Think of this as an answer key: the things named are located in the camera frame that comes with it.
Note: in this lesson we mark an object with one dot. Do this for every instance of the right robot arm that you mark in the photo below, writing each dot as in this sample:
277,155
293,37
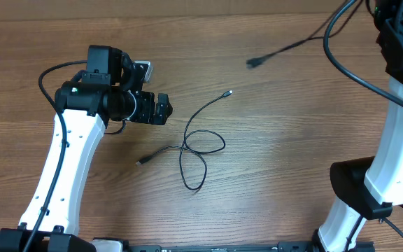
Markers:
369,188

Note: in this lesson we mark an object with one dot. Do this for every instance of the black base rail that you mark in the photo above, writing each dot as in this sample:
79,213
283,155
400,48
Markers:
283,246

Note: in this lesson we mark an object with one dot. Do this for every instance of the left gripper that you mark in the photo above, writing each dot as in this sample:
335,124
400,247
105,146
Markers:
145,115

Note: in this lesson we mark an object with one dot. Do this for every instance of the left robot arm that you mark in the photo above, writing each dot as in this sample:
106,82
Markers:
108,89

